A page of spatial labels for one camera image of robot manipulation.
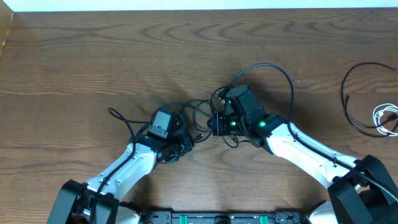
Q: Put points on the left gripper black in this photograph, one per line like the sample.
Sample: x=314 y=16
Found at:
x=188 y=145

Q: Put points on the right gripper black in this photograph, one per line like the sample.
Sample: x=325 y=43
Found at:
x=218 y=129

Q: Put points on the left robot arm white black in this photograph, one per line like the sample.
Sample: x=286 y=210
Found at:
x=98 y=200

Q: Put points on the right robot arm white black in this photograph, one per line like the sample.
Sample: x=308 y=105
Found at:
x=360 y=191

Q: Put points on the cardboard box side panel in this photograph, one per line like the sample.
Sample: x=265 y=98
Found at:
x=6 y=18

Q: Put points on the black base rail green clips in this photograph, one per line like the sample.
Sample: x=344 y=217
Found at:
x=168 y=216

